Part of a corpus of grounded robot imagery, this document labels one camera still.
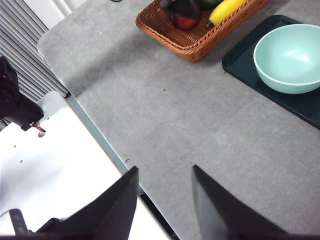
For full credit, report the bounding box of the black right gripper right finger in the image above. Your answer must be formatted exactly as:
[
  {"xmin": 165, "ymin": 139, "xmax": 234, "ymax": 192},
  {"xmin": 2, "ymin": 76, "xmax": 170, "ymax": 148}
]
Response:
[{"xmin": 191, "ymin": 164, "xmax": 291, "ymax": 240}]

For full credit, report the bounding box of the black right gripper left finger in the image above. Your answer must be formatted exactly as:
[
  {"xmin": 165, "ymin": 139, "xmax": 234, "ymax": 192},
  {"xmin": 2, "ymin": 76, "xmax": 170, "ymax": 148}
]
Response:
[{"xmin": 37, "ymin": 165, "xmax": 140, "ymax": 240}]

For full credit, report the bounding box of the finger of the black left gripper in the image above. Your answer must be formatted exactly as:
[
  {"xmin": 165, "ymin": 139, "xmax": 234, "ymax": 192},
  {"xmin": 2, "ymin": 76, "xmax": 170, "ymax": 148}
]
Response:
[{"xmin": 172, "ymin": 0, "xmax": 201, "ymax": 21}]

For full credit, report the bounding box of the dark purple plum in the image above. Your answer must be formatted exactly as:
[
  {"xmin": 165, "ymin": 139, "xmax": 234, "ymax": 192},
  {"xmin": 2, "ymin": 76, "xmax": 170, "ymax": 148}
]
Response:
[{"xmin": 159, "ymin": 0, "xmax": 176, "ymax": 10}]

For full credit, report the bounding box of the teal ribbed bowl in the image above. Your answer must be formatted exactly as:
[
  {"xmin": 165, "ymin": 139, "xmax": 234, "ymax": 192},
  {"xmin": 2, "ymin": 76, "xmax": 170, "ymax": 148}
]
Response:
[{"xmin": 253, "ymin": 23, "xmax": 320, "ymax": 95}]

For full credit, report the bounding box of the red apple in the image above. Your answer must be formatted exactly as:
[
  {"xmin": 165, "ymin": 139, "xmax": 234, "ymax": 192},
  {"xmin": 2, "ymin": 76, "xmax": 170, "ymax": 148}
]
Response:
[{"xmin": 172, "ymin": 11, "xmax": 199, "ymax": 31}]

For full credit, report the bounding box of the green mango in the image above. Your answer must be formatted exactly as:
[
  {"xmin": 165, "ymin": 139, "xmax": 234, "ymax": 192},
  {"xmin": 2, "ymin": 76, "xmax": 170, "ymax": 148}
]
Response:
[{"xmin": 198, "ymin": 0, "xmax": 224, "ymax": 11}]

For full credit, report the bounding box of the yellow banana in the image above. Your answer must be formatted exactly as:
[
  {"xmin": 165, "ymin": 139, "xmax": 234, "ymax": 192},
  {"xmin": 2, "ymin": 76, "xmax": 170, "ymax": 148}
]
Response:
[{"xmin": 206, "ymin": 0, "xmax": 247, "ymax": 28}]

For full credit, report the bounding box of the brown wicker basket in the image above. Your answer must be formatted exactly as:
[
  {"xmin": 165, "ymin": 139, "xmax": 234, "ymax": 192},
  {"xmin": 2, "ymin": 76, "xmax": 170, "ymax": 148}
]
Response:
[{"xmin": 135, "ymin": 0, "xmax": 270, "ymax": 63}]

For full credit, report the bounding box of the black rectangular tray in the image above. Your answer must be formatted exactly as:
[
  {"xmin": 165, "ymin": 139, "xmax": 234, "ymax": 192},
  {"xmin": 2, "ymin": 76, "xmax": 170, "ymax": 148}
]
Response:
[{"xmin": 221, "ymin": 14, "xmax": 320, "ymax": 131}]

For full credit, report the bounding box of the grey ribbed panel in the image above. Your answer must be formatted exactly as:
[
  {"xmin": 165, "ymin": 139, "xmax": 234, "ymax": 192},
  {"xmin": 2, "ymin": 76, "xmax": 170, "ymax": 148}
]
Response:
[{"xmin": 0, "ymin": 0, "xmax": 70, "ymax": 131}]

